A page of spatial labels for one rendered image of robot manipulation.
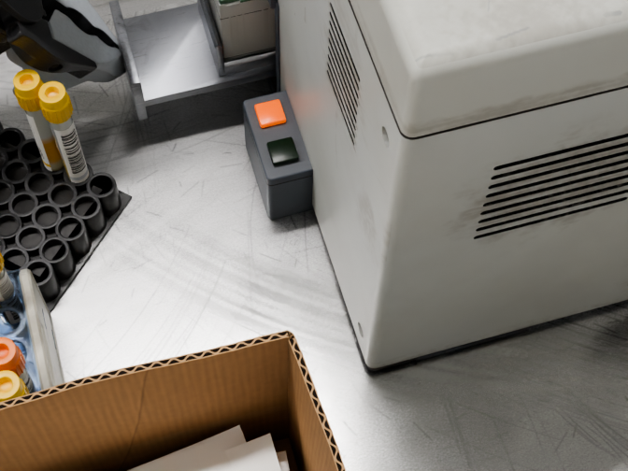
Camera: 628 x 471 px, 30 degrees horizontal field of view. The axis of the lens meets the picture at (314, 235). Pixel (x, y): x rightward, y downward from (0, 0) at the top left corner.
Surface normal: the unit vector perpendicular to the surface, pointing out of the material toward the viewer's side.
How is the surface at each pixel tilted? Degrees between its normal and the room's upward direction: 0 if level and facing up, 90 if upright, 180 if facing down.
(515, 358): 0
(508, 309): 90
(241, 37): 90
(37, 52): 82
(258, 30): 90
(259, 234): 0
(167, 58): 0
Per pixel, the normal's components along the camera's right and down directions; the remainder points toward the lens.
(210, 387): 0.29, 0.80
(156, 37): 0.01, -0.47
